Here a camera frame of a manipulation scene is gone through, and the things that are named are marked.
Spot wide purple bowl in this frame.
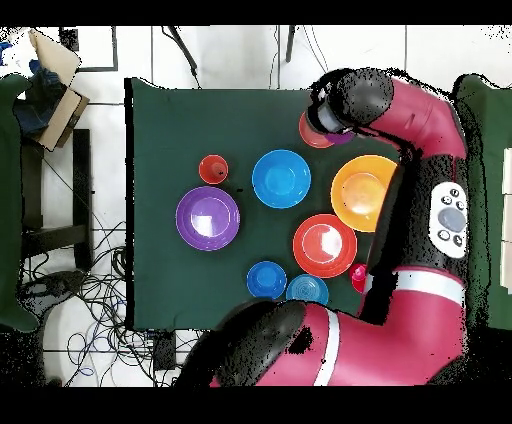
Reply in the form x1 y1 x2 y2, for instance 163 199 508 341
175 185 242 252

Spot small orange bowl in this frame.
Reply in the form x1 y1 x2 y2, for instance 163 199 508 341
298 111 336 150

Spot purple cup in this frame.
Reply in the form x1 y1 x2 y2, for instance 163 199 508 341
324 130 356 146

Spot large blue bowl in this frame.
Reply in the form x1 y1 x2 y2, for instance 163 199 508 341
251 148 312 210

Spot orange cup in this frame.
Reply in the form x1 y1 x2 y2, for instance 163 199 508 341
198 154 230 186

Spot small dark blue bowl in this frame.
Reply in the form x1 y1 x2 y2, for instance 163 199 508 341
246 261 288 301

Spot wide orange bowl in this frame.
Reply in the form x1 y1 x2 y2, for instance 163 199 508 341
292 213 358 279

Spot teal bowl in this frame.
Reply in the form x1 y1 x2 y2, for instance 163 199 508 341
285 273 330 308

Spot yellow bowl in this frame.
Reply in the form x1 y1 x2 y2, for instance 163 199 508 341
330 154 399 234

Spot dark green tablecloth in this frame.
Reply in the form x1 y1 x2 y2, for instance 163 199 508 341
124 76 411 333

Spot red cup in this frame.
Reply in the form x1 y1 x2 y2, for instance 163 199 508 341
348 262 369 294

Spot black power strip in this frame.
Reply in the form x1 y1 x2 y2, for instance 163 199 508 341
152 329 178 372

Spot short black leg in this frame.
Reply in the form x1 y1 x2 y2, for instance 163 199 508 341
284 25 297 64

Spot black tripod leg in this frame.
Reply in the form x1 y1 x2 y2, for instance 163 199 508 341
160 25 202 90

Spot cardboard box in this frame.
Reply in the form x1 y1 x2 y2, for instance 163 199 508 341
13 28 91 153

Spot black chair base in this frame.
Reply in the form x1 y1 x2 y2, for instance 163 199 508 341
19 269 86 317

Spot blue cloth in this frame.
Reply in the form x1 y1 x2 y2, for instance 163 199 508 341
12 59 67 137

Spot green covered table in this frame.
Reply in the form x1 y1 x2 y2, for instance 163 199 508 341
453 72 512 333
0 72 41 333

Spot white boxes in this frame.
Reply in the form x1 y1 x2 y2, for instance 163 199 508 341
499 146 512 296

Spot tangle of floor cables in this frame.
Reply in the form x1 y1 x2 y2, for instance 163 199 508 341
21 219 203 387

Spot black stool frame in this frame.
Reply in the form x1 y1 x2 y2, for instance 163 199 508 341
20 127 94 273

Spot thin black frame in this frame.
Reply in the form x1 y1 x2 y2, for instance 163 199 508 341
58 25 120 73

